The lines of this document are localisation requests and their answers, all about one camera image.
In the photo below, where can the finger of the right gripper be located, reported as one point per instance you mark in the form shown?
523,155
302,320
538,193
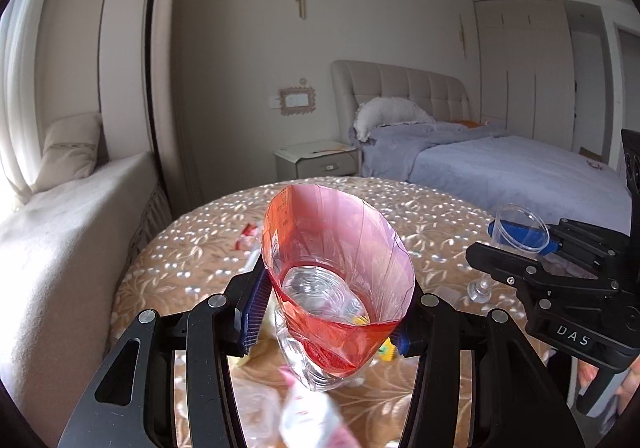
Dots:
527,274
572,231

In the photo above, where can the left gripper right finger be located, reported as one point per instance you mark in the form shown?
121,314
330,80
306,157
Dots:
514,401

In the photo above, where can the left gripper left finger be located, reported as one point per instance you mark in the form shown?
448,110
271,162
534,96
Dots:
130,400

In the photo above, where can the clear plastic goblet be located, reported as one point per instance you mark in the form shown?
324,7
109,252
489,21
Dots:
515,229

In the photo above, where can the red plastic cup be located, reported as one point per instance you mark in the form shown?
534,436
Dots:
332,257

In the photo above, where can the pink snack wrapper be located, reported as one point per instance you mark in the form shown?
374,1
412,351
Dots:
311,419

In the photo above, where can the person's right hand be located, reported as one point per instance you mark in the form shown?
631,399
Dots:
600,384

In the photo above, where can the bed with lavender blanket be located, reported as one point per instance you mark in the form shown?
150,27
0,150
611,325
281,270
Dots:
490,169

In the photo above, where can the beige window seat cushion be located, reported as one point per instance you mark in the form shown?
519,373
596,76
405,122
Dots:
62,258

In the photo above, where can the beige wardrobe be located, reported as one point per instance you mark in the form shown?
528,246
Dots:
527,69

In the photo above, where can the beige tufted headboard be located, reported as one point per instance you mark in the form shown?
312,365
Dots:
357,82

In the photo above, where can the red white crumpled wrapper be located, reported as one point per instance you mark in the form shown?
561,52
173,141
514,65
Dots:
249,238

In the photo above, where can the white pillow on bed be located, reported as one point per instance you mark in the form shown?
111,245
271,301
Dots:
385,111

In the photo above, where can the white bedside nightstand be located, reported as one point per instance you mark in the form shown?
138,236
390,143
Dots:
315,159

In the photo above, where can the beige throw pillow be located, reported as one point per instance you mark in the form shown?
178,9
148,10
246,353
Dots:
70,150

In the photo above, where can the white sheer curtain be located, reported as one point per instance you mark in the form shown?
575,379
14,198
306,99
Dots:
20,141

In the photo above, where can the framed wall switch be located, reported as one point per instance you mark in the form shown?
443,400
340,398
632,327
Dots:
296,101

